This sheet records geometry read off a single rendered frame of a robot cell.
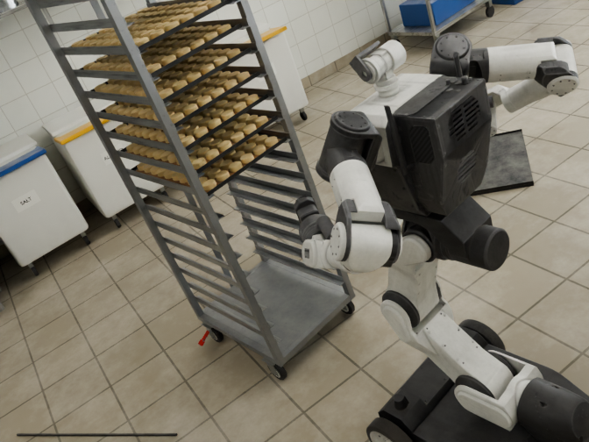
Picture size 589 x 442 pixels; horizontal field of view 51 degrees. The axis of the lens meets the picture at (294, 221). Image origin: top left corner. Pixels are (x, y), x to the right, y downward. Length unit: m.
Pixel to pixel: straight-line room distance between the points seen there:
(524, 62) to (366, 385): 1.45
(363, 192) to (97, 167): 3.34
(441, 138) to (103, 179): 3.34
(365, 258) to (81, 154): 3.35
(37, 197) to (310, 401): 2.51
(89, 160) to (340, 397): 2.56
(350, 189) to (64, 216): 3.40
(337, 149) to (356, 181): 0.13
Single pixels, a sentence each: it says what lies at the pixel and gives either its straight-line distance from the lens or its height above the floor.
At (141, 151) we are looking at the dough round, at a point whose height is 1.06.
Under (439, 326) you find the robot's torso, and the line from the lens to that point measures 2.07.
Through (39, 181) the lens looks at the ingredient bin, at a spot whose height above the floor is 0.59.
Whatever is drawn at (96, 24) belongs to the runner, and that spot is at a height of 1.59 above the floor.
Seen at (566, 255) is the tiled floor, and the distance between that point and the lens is 3.00.
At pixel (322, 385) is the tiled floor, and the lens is 2.68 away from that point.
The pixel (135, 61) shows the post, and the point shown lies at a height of 1.48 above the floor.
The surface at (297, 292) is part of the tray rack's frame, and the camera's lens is 2.93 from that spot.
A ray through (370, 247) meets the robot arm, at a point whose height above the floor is 1.18.
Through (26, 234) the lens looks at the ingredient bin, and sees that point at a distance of 4.49.
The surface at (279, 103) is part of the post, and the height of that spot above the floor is 1.10.
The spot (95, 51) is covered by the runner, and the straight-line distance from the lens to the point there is 2.32.
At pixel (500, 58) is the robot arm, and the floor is 1.25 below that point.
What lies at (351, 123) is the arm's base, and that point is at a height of 1.32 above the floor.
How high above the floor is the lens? 1.87
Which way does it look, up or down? 30 degrees down
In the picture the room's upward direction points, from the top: 22 degrees counter-clockwise
